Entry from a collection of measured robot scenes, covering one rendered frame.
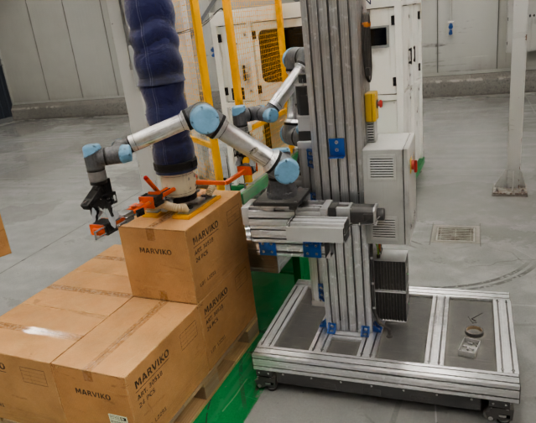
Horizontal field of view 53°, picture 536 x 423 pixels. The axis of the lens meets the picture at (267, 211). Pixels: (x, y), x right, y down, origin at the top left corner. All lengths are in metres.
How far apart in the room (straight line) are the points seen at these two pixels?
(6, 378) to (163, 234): 0.98
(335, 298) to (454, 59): 9.20
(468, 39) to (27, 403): 10.32
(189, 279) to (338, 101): 1.11
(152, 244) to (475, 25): 9.68
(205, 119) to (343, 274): 1.10
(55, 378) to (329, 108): 1.72
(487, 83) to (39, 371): 10.20
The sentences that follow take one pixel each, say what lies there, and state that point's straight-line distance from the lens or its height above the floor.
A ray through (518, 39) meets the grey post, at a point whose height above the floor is 1.43.
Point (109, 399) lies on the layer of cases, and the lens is 2.47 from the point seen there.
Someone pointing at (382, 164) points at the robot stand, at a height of 1.16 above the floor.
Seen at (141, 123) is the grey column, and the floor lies 1.20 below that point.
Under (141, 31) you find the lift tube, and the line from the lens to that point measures 2.67.
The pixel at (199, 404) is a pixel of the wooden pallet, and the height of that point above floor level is 0.02.
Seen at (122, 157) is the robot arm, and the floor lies 1.37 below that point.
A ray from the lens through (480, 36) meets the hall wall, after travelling 11.64.
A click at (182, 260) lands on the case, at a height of 0.78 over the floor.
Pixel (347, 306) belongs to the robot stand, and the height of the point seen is 0.37.
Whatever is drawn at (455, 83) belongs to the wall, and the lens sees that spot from 11.59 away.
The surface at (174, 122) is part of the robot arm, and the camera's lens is 2.41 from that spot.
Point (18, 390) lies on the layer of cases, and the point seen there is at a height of 0.35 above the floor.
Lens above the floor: 1.83
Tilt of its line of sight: 19 degrees down
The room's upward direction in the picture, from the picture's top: 7 degrees counter-clockwise
